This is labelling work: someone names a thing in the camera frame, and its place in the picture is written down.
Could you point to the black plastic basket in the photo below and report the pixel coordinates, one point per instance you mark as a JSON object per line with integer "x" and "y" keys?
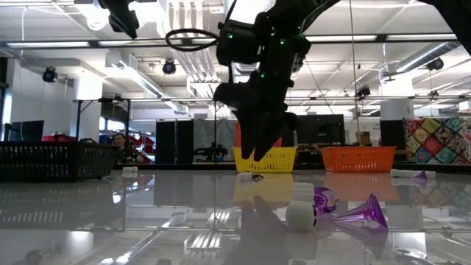
{"x": 55, "y": 162}

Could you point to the white rectangular air duct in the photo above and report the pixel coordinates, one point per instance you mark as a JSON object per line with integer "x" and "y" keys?
{"x": 140, "y": 77}

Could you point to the white ceiling conduit rack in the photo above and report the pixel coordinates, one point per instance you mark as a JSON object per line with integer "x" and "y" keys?
{"x": 195, "y": 70}

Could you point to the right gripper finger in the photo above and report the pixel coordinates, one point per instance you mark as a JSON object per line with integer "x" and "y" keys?
{"x": 268, "y": 138}
{"x": 249, "y": 136}

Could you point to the black computer monitor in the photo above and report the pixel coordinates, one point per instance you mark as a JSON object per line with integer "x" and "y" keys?
{"x": 392, "y": 134}
{"x": 25, "y": 130}

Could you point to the black ceiling spotlight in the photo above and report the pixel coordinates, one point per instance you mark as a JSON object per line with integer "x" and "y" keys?
{"x": 49, "y": 74}
{"x": 169, "y": 67}
{"x": 435, "y": 64}
{"x": 363, "y": 91}

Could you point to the grey cloth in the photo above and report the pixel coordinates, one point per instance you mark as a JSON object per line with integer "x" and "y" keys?
{"x": 206, "y": 132}

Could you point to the black metal workstation frame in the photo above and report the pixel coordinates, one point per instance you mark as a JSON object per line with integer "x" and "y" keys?
{"x": 79, "y": 117}

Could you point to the black spider toy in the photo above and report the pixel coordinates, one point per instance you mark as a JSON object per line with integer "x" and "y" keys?
{"x": 257, "y": 177}

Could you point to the wide black monitor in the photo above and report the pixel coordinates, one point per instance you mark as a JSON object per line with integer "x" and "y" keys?
{"x": 320, "y": 129}

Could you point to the person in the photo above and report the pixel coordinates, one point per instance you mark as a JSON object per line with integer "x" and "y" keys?
{"x": 121, "y": 145}

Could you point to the background black robot arm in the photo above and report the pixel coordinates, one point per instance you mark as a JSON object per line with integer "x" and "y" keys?
{"x": 211, "y": 151}

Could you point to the cardboard box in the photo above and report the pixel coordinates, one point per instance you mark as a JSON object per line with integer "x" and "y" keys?
{"x": 365, "y": 138}

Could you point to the red cloth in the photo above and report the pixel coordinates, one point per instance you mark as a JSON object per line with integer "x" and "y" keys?
{"x": 237, "y": 136}

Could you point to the thin black pole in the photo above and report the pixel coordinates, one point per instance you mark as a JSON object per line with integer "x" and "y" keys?
{"x": 215, "y": 129}

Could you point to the red storage bin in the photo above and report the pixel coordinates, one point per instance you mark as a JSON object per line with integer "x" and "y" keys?
{"x": 55, "y": 138}

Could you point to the black aluminium table frame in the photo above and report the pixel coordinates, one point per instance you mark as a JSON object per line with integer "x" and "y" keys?
{"x": 206, "y": 166}

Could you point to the orange plastic basket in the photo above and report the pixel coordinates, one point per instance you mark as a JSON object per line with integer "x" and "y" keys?
{"x": 358, "y": 160}

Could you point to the yellow plastic basket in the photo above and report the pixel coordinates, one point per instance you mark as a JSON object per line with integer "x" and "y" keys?
{"x": 279, "y": 162}

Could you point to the colourful patchwork quilt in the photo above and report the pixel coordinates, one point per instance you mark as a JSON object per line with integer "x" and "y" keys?
{"x": 438, "y": 140}

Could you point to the ceiling light strip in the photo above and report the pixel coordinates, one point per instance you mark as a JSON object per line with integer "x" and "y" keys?
{"x": 340, "y": 38}
{"x": 48, "y": 44}
{"x": 421, "y": 36}

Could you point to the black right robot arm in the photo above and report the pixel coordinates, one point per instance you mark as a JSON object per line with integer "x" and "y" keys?
{"x": 294, "y": 14}

